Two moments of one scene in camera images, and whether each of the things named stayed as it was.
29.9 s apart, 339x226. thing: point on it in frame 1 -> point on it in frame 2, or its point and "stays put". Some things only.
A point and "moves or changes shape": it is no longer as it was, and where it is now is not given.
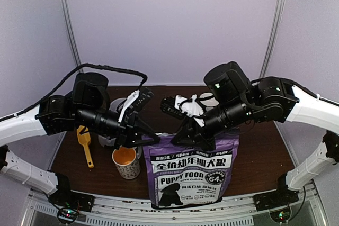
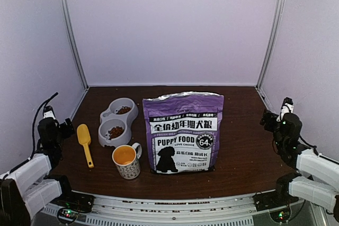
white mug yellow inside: (126, 161) stays put
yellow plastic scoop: (85, 139) stays put
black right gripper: (194, 134) -> (268, 115)
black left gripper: (128, 129) -> (67, 133)
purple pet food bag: (181, 175) moves or changes shape
